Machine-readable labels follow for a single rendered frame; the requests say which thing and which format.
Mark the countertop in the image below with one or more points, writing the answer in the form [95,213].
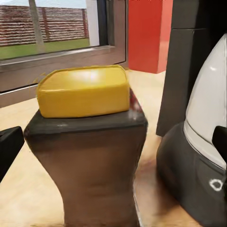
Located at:
[29,197]

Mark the fixed window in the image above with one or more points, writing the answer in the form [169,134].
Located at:
[38,37]

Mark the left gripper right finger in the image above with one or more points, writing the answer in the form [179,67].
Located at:
[220,141]

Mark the coffee maker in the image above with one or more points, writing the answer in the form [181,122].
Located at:
[194,102]

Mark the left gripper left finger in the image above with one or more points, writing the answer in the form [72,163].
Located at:
[11,142]

